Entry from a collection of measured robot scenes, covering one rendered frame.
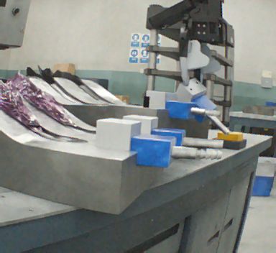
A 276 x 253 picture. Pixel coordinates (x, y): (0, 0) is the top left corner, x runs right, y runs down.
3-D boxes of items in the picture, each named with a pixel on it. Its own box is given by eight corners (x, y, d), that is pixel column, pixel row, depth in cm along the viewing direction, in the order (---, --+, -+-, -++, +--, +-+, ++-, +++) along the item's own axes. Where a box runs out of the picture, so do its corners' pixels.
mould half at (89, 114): (206, 151, 89) (211, 89, 88) (152, 166, 66) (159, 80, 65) (38, 125, 113) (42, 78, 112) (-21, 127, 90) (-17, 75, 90)
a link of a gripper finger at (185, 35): (183, 54, 75) (189, 16, 77) (176, 53, 76) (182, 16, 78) (192, 63, 79) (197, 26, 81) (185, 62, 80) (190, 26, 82)
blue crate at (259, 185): (272, 189, 395) (275, 170, 394) (269, 197, 357) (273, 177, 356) (225, 185, 420) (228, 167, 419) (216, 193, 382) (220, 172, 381)
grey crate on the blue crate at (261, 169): (275, 171, 393) (277, 158, 393) (272, 177, 356) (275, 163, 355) (228, 167, 418) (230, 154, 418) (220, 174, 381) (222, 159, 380)
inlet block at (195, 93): (228, 138, 81) (239, 119, 77) (215, 147, 77) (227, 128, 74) (185, 96, 86) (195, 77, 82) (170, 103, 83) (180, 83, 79)
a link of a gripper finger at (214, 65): (219, 90, 82) (216, 47, 79) (193, 88, 85) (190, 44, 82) (223, 87, 85) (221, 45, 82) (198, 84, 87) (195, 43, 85)
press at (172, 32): (231, 162, 599) (238, 31, 588) (205, 179, 459) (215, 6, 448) (175, 156, 638) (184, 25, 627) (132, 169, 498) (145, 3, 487)
